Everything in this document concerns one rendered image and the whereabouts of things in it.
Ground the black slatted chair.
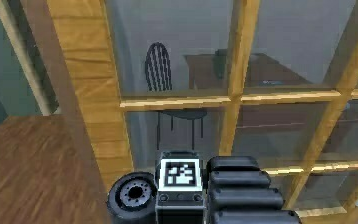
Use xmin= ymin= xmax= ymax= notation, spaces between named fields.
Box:
xmin=144 ymin=41 xmax=209 ymax=151

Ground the wooden glass-paned door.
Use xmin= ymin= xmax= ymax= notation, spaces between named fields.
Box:
xmin=45 ymin=0 xmax=358 ymax=224

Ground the dark brown wooden table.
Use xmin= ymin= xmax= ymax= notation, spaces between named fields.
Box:
xmin=183 ymin=52 xmax=358 ymax=131

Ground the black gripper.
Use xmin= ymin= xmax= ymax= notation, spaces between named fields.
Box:
xmin=106 ymin=171 xmax=159 ymax=224

